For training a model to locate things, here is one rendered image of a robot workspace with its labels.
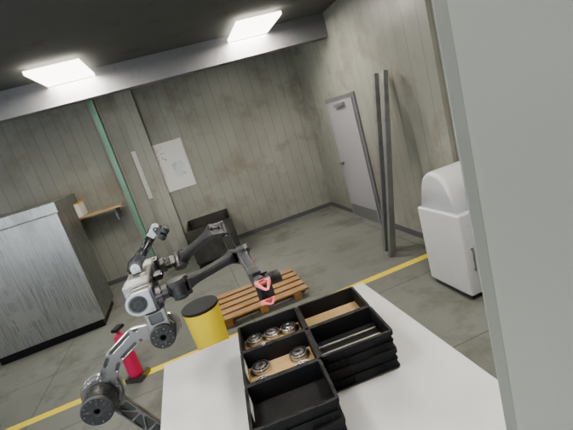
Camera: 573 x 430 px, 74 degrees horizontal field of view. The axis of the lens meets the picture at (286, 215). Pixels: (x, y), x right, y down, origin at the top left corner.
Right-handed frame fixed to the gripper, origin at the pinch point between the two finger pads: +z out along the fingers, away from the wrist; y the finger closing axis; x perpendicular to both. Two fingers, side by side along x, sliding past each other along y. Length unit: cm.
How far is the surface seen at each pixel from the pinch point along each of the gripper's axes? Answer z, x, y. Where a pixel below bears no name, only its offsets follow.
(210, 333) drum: -213, 39, 108
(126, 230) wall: -633, 145, 49
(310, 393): -17, -7, 62
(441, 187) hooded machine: -152, -199, 31
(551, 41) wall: 125, 0, -63
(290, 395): -22, 2, 63
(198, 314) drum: -211, 43, 85
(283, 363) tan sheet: -48, -2, 62
